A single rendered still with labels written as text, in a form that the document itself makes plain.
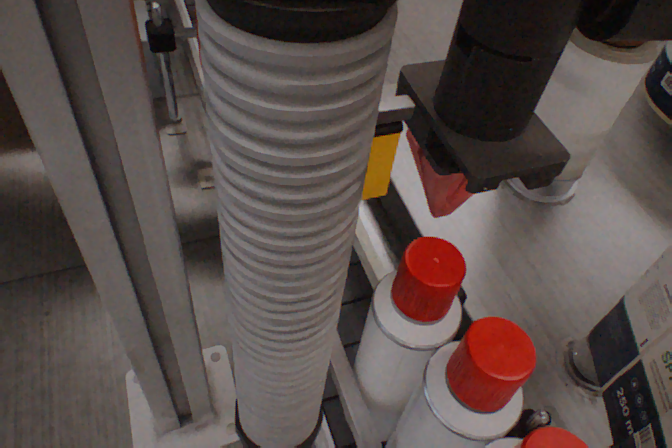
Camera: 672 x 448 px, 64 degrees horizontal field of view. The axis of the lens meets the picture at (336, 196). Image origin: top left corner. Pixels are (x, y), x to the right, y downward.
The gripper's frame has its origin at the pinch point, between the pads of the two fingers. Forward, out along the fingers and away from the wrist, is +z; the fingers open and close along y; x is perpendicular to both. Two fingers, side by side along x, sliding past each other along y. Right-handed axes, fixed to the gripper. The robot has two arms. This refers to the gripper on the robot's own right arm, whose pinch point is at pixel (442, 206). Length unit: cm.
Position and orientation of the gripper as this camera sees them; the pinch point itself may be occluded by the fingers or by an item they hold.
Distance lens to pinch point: 39.9
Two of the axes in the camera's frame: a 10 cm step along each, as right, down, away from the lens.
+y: -3.3, -7.3, 5.9
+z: -1.0, 6.5, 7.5
